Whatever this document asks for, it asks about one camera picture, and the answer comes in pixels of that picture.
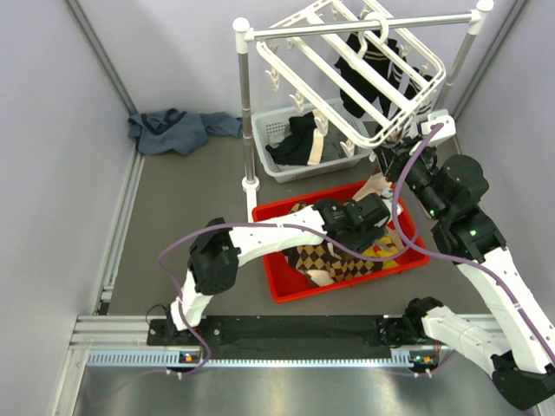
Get aluminium frame rail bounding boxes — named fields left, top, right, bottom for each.
left=69, top=315, right=513, bottom=367

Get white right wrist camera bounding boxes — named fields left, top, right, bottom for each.
left=418, top=108, right=456, bottom=147

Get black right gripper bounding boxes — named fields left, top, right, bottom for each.
left=375, top=133, right=446, bottom=220

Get blue crumpled cloth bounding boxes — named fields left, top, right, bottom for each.
left=127, top=108, right=243, bottom=156

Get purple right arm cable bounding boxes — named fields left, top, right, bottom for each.
left=389, top=123, right=555, bottom=365

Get black sock white stripes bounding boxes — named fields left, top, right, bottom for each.
left=333, top=32, right=434, bottom=118

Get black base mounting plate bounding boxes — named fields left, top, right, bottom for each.
left=147, top=315, right=430, bottom=348

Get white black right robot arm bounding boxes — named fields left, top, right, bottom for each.
left=375, top=144, right=554, bottom=411

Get white clip hanger frame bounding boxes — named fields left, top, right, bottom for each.
left=243, top=1, right=447, bottom=149

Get red plastic bin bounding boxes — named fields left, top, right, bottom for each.
left=252, top=182, right=430, bottom=303

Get white plastic laundry basket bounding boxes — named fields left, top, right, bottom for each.
left=252, top=105, right=370, bottom=183

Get white metal drying rack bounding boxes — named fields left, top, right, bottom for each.
left=232, top=1, right=494, bottom=211

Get black clothes in basket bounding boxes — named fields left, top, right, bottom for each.
left=264, top=111, right=343, bottom=166

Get brown yellow argyle sock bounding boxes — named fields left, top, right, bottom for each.
left=284, top=242, right=399, bottom=287

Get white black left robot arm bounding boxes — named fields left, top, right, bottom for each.
left=166, top=193, right=394, bottom=344

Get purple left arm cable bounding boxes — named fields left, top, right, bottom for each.
left=157, top=190, right=430, bottom=376

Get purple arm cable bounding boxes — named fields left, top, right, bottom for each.
left=157, top=190, right=430, bottom=376
left=389, top=123, right=555, bottom=365

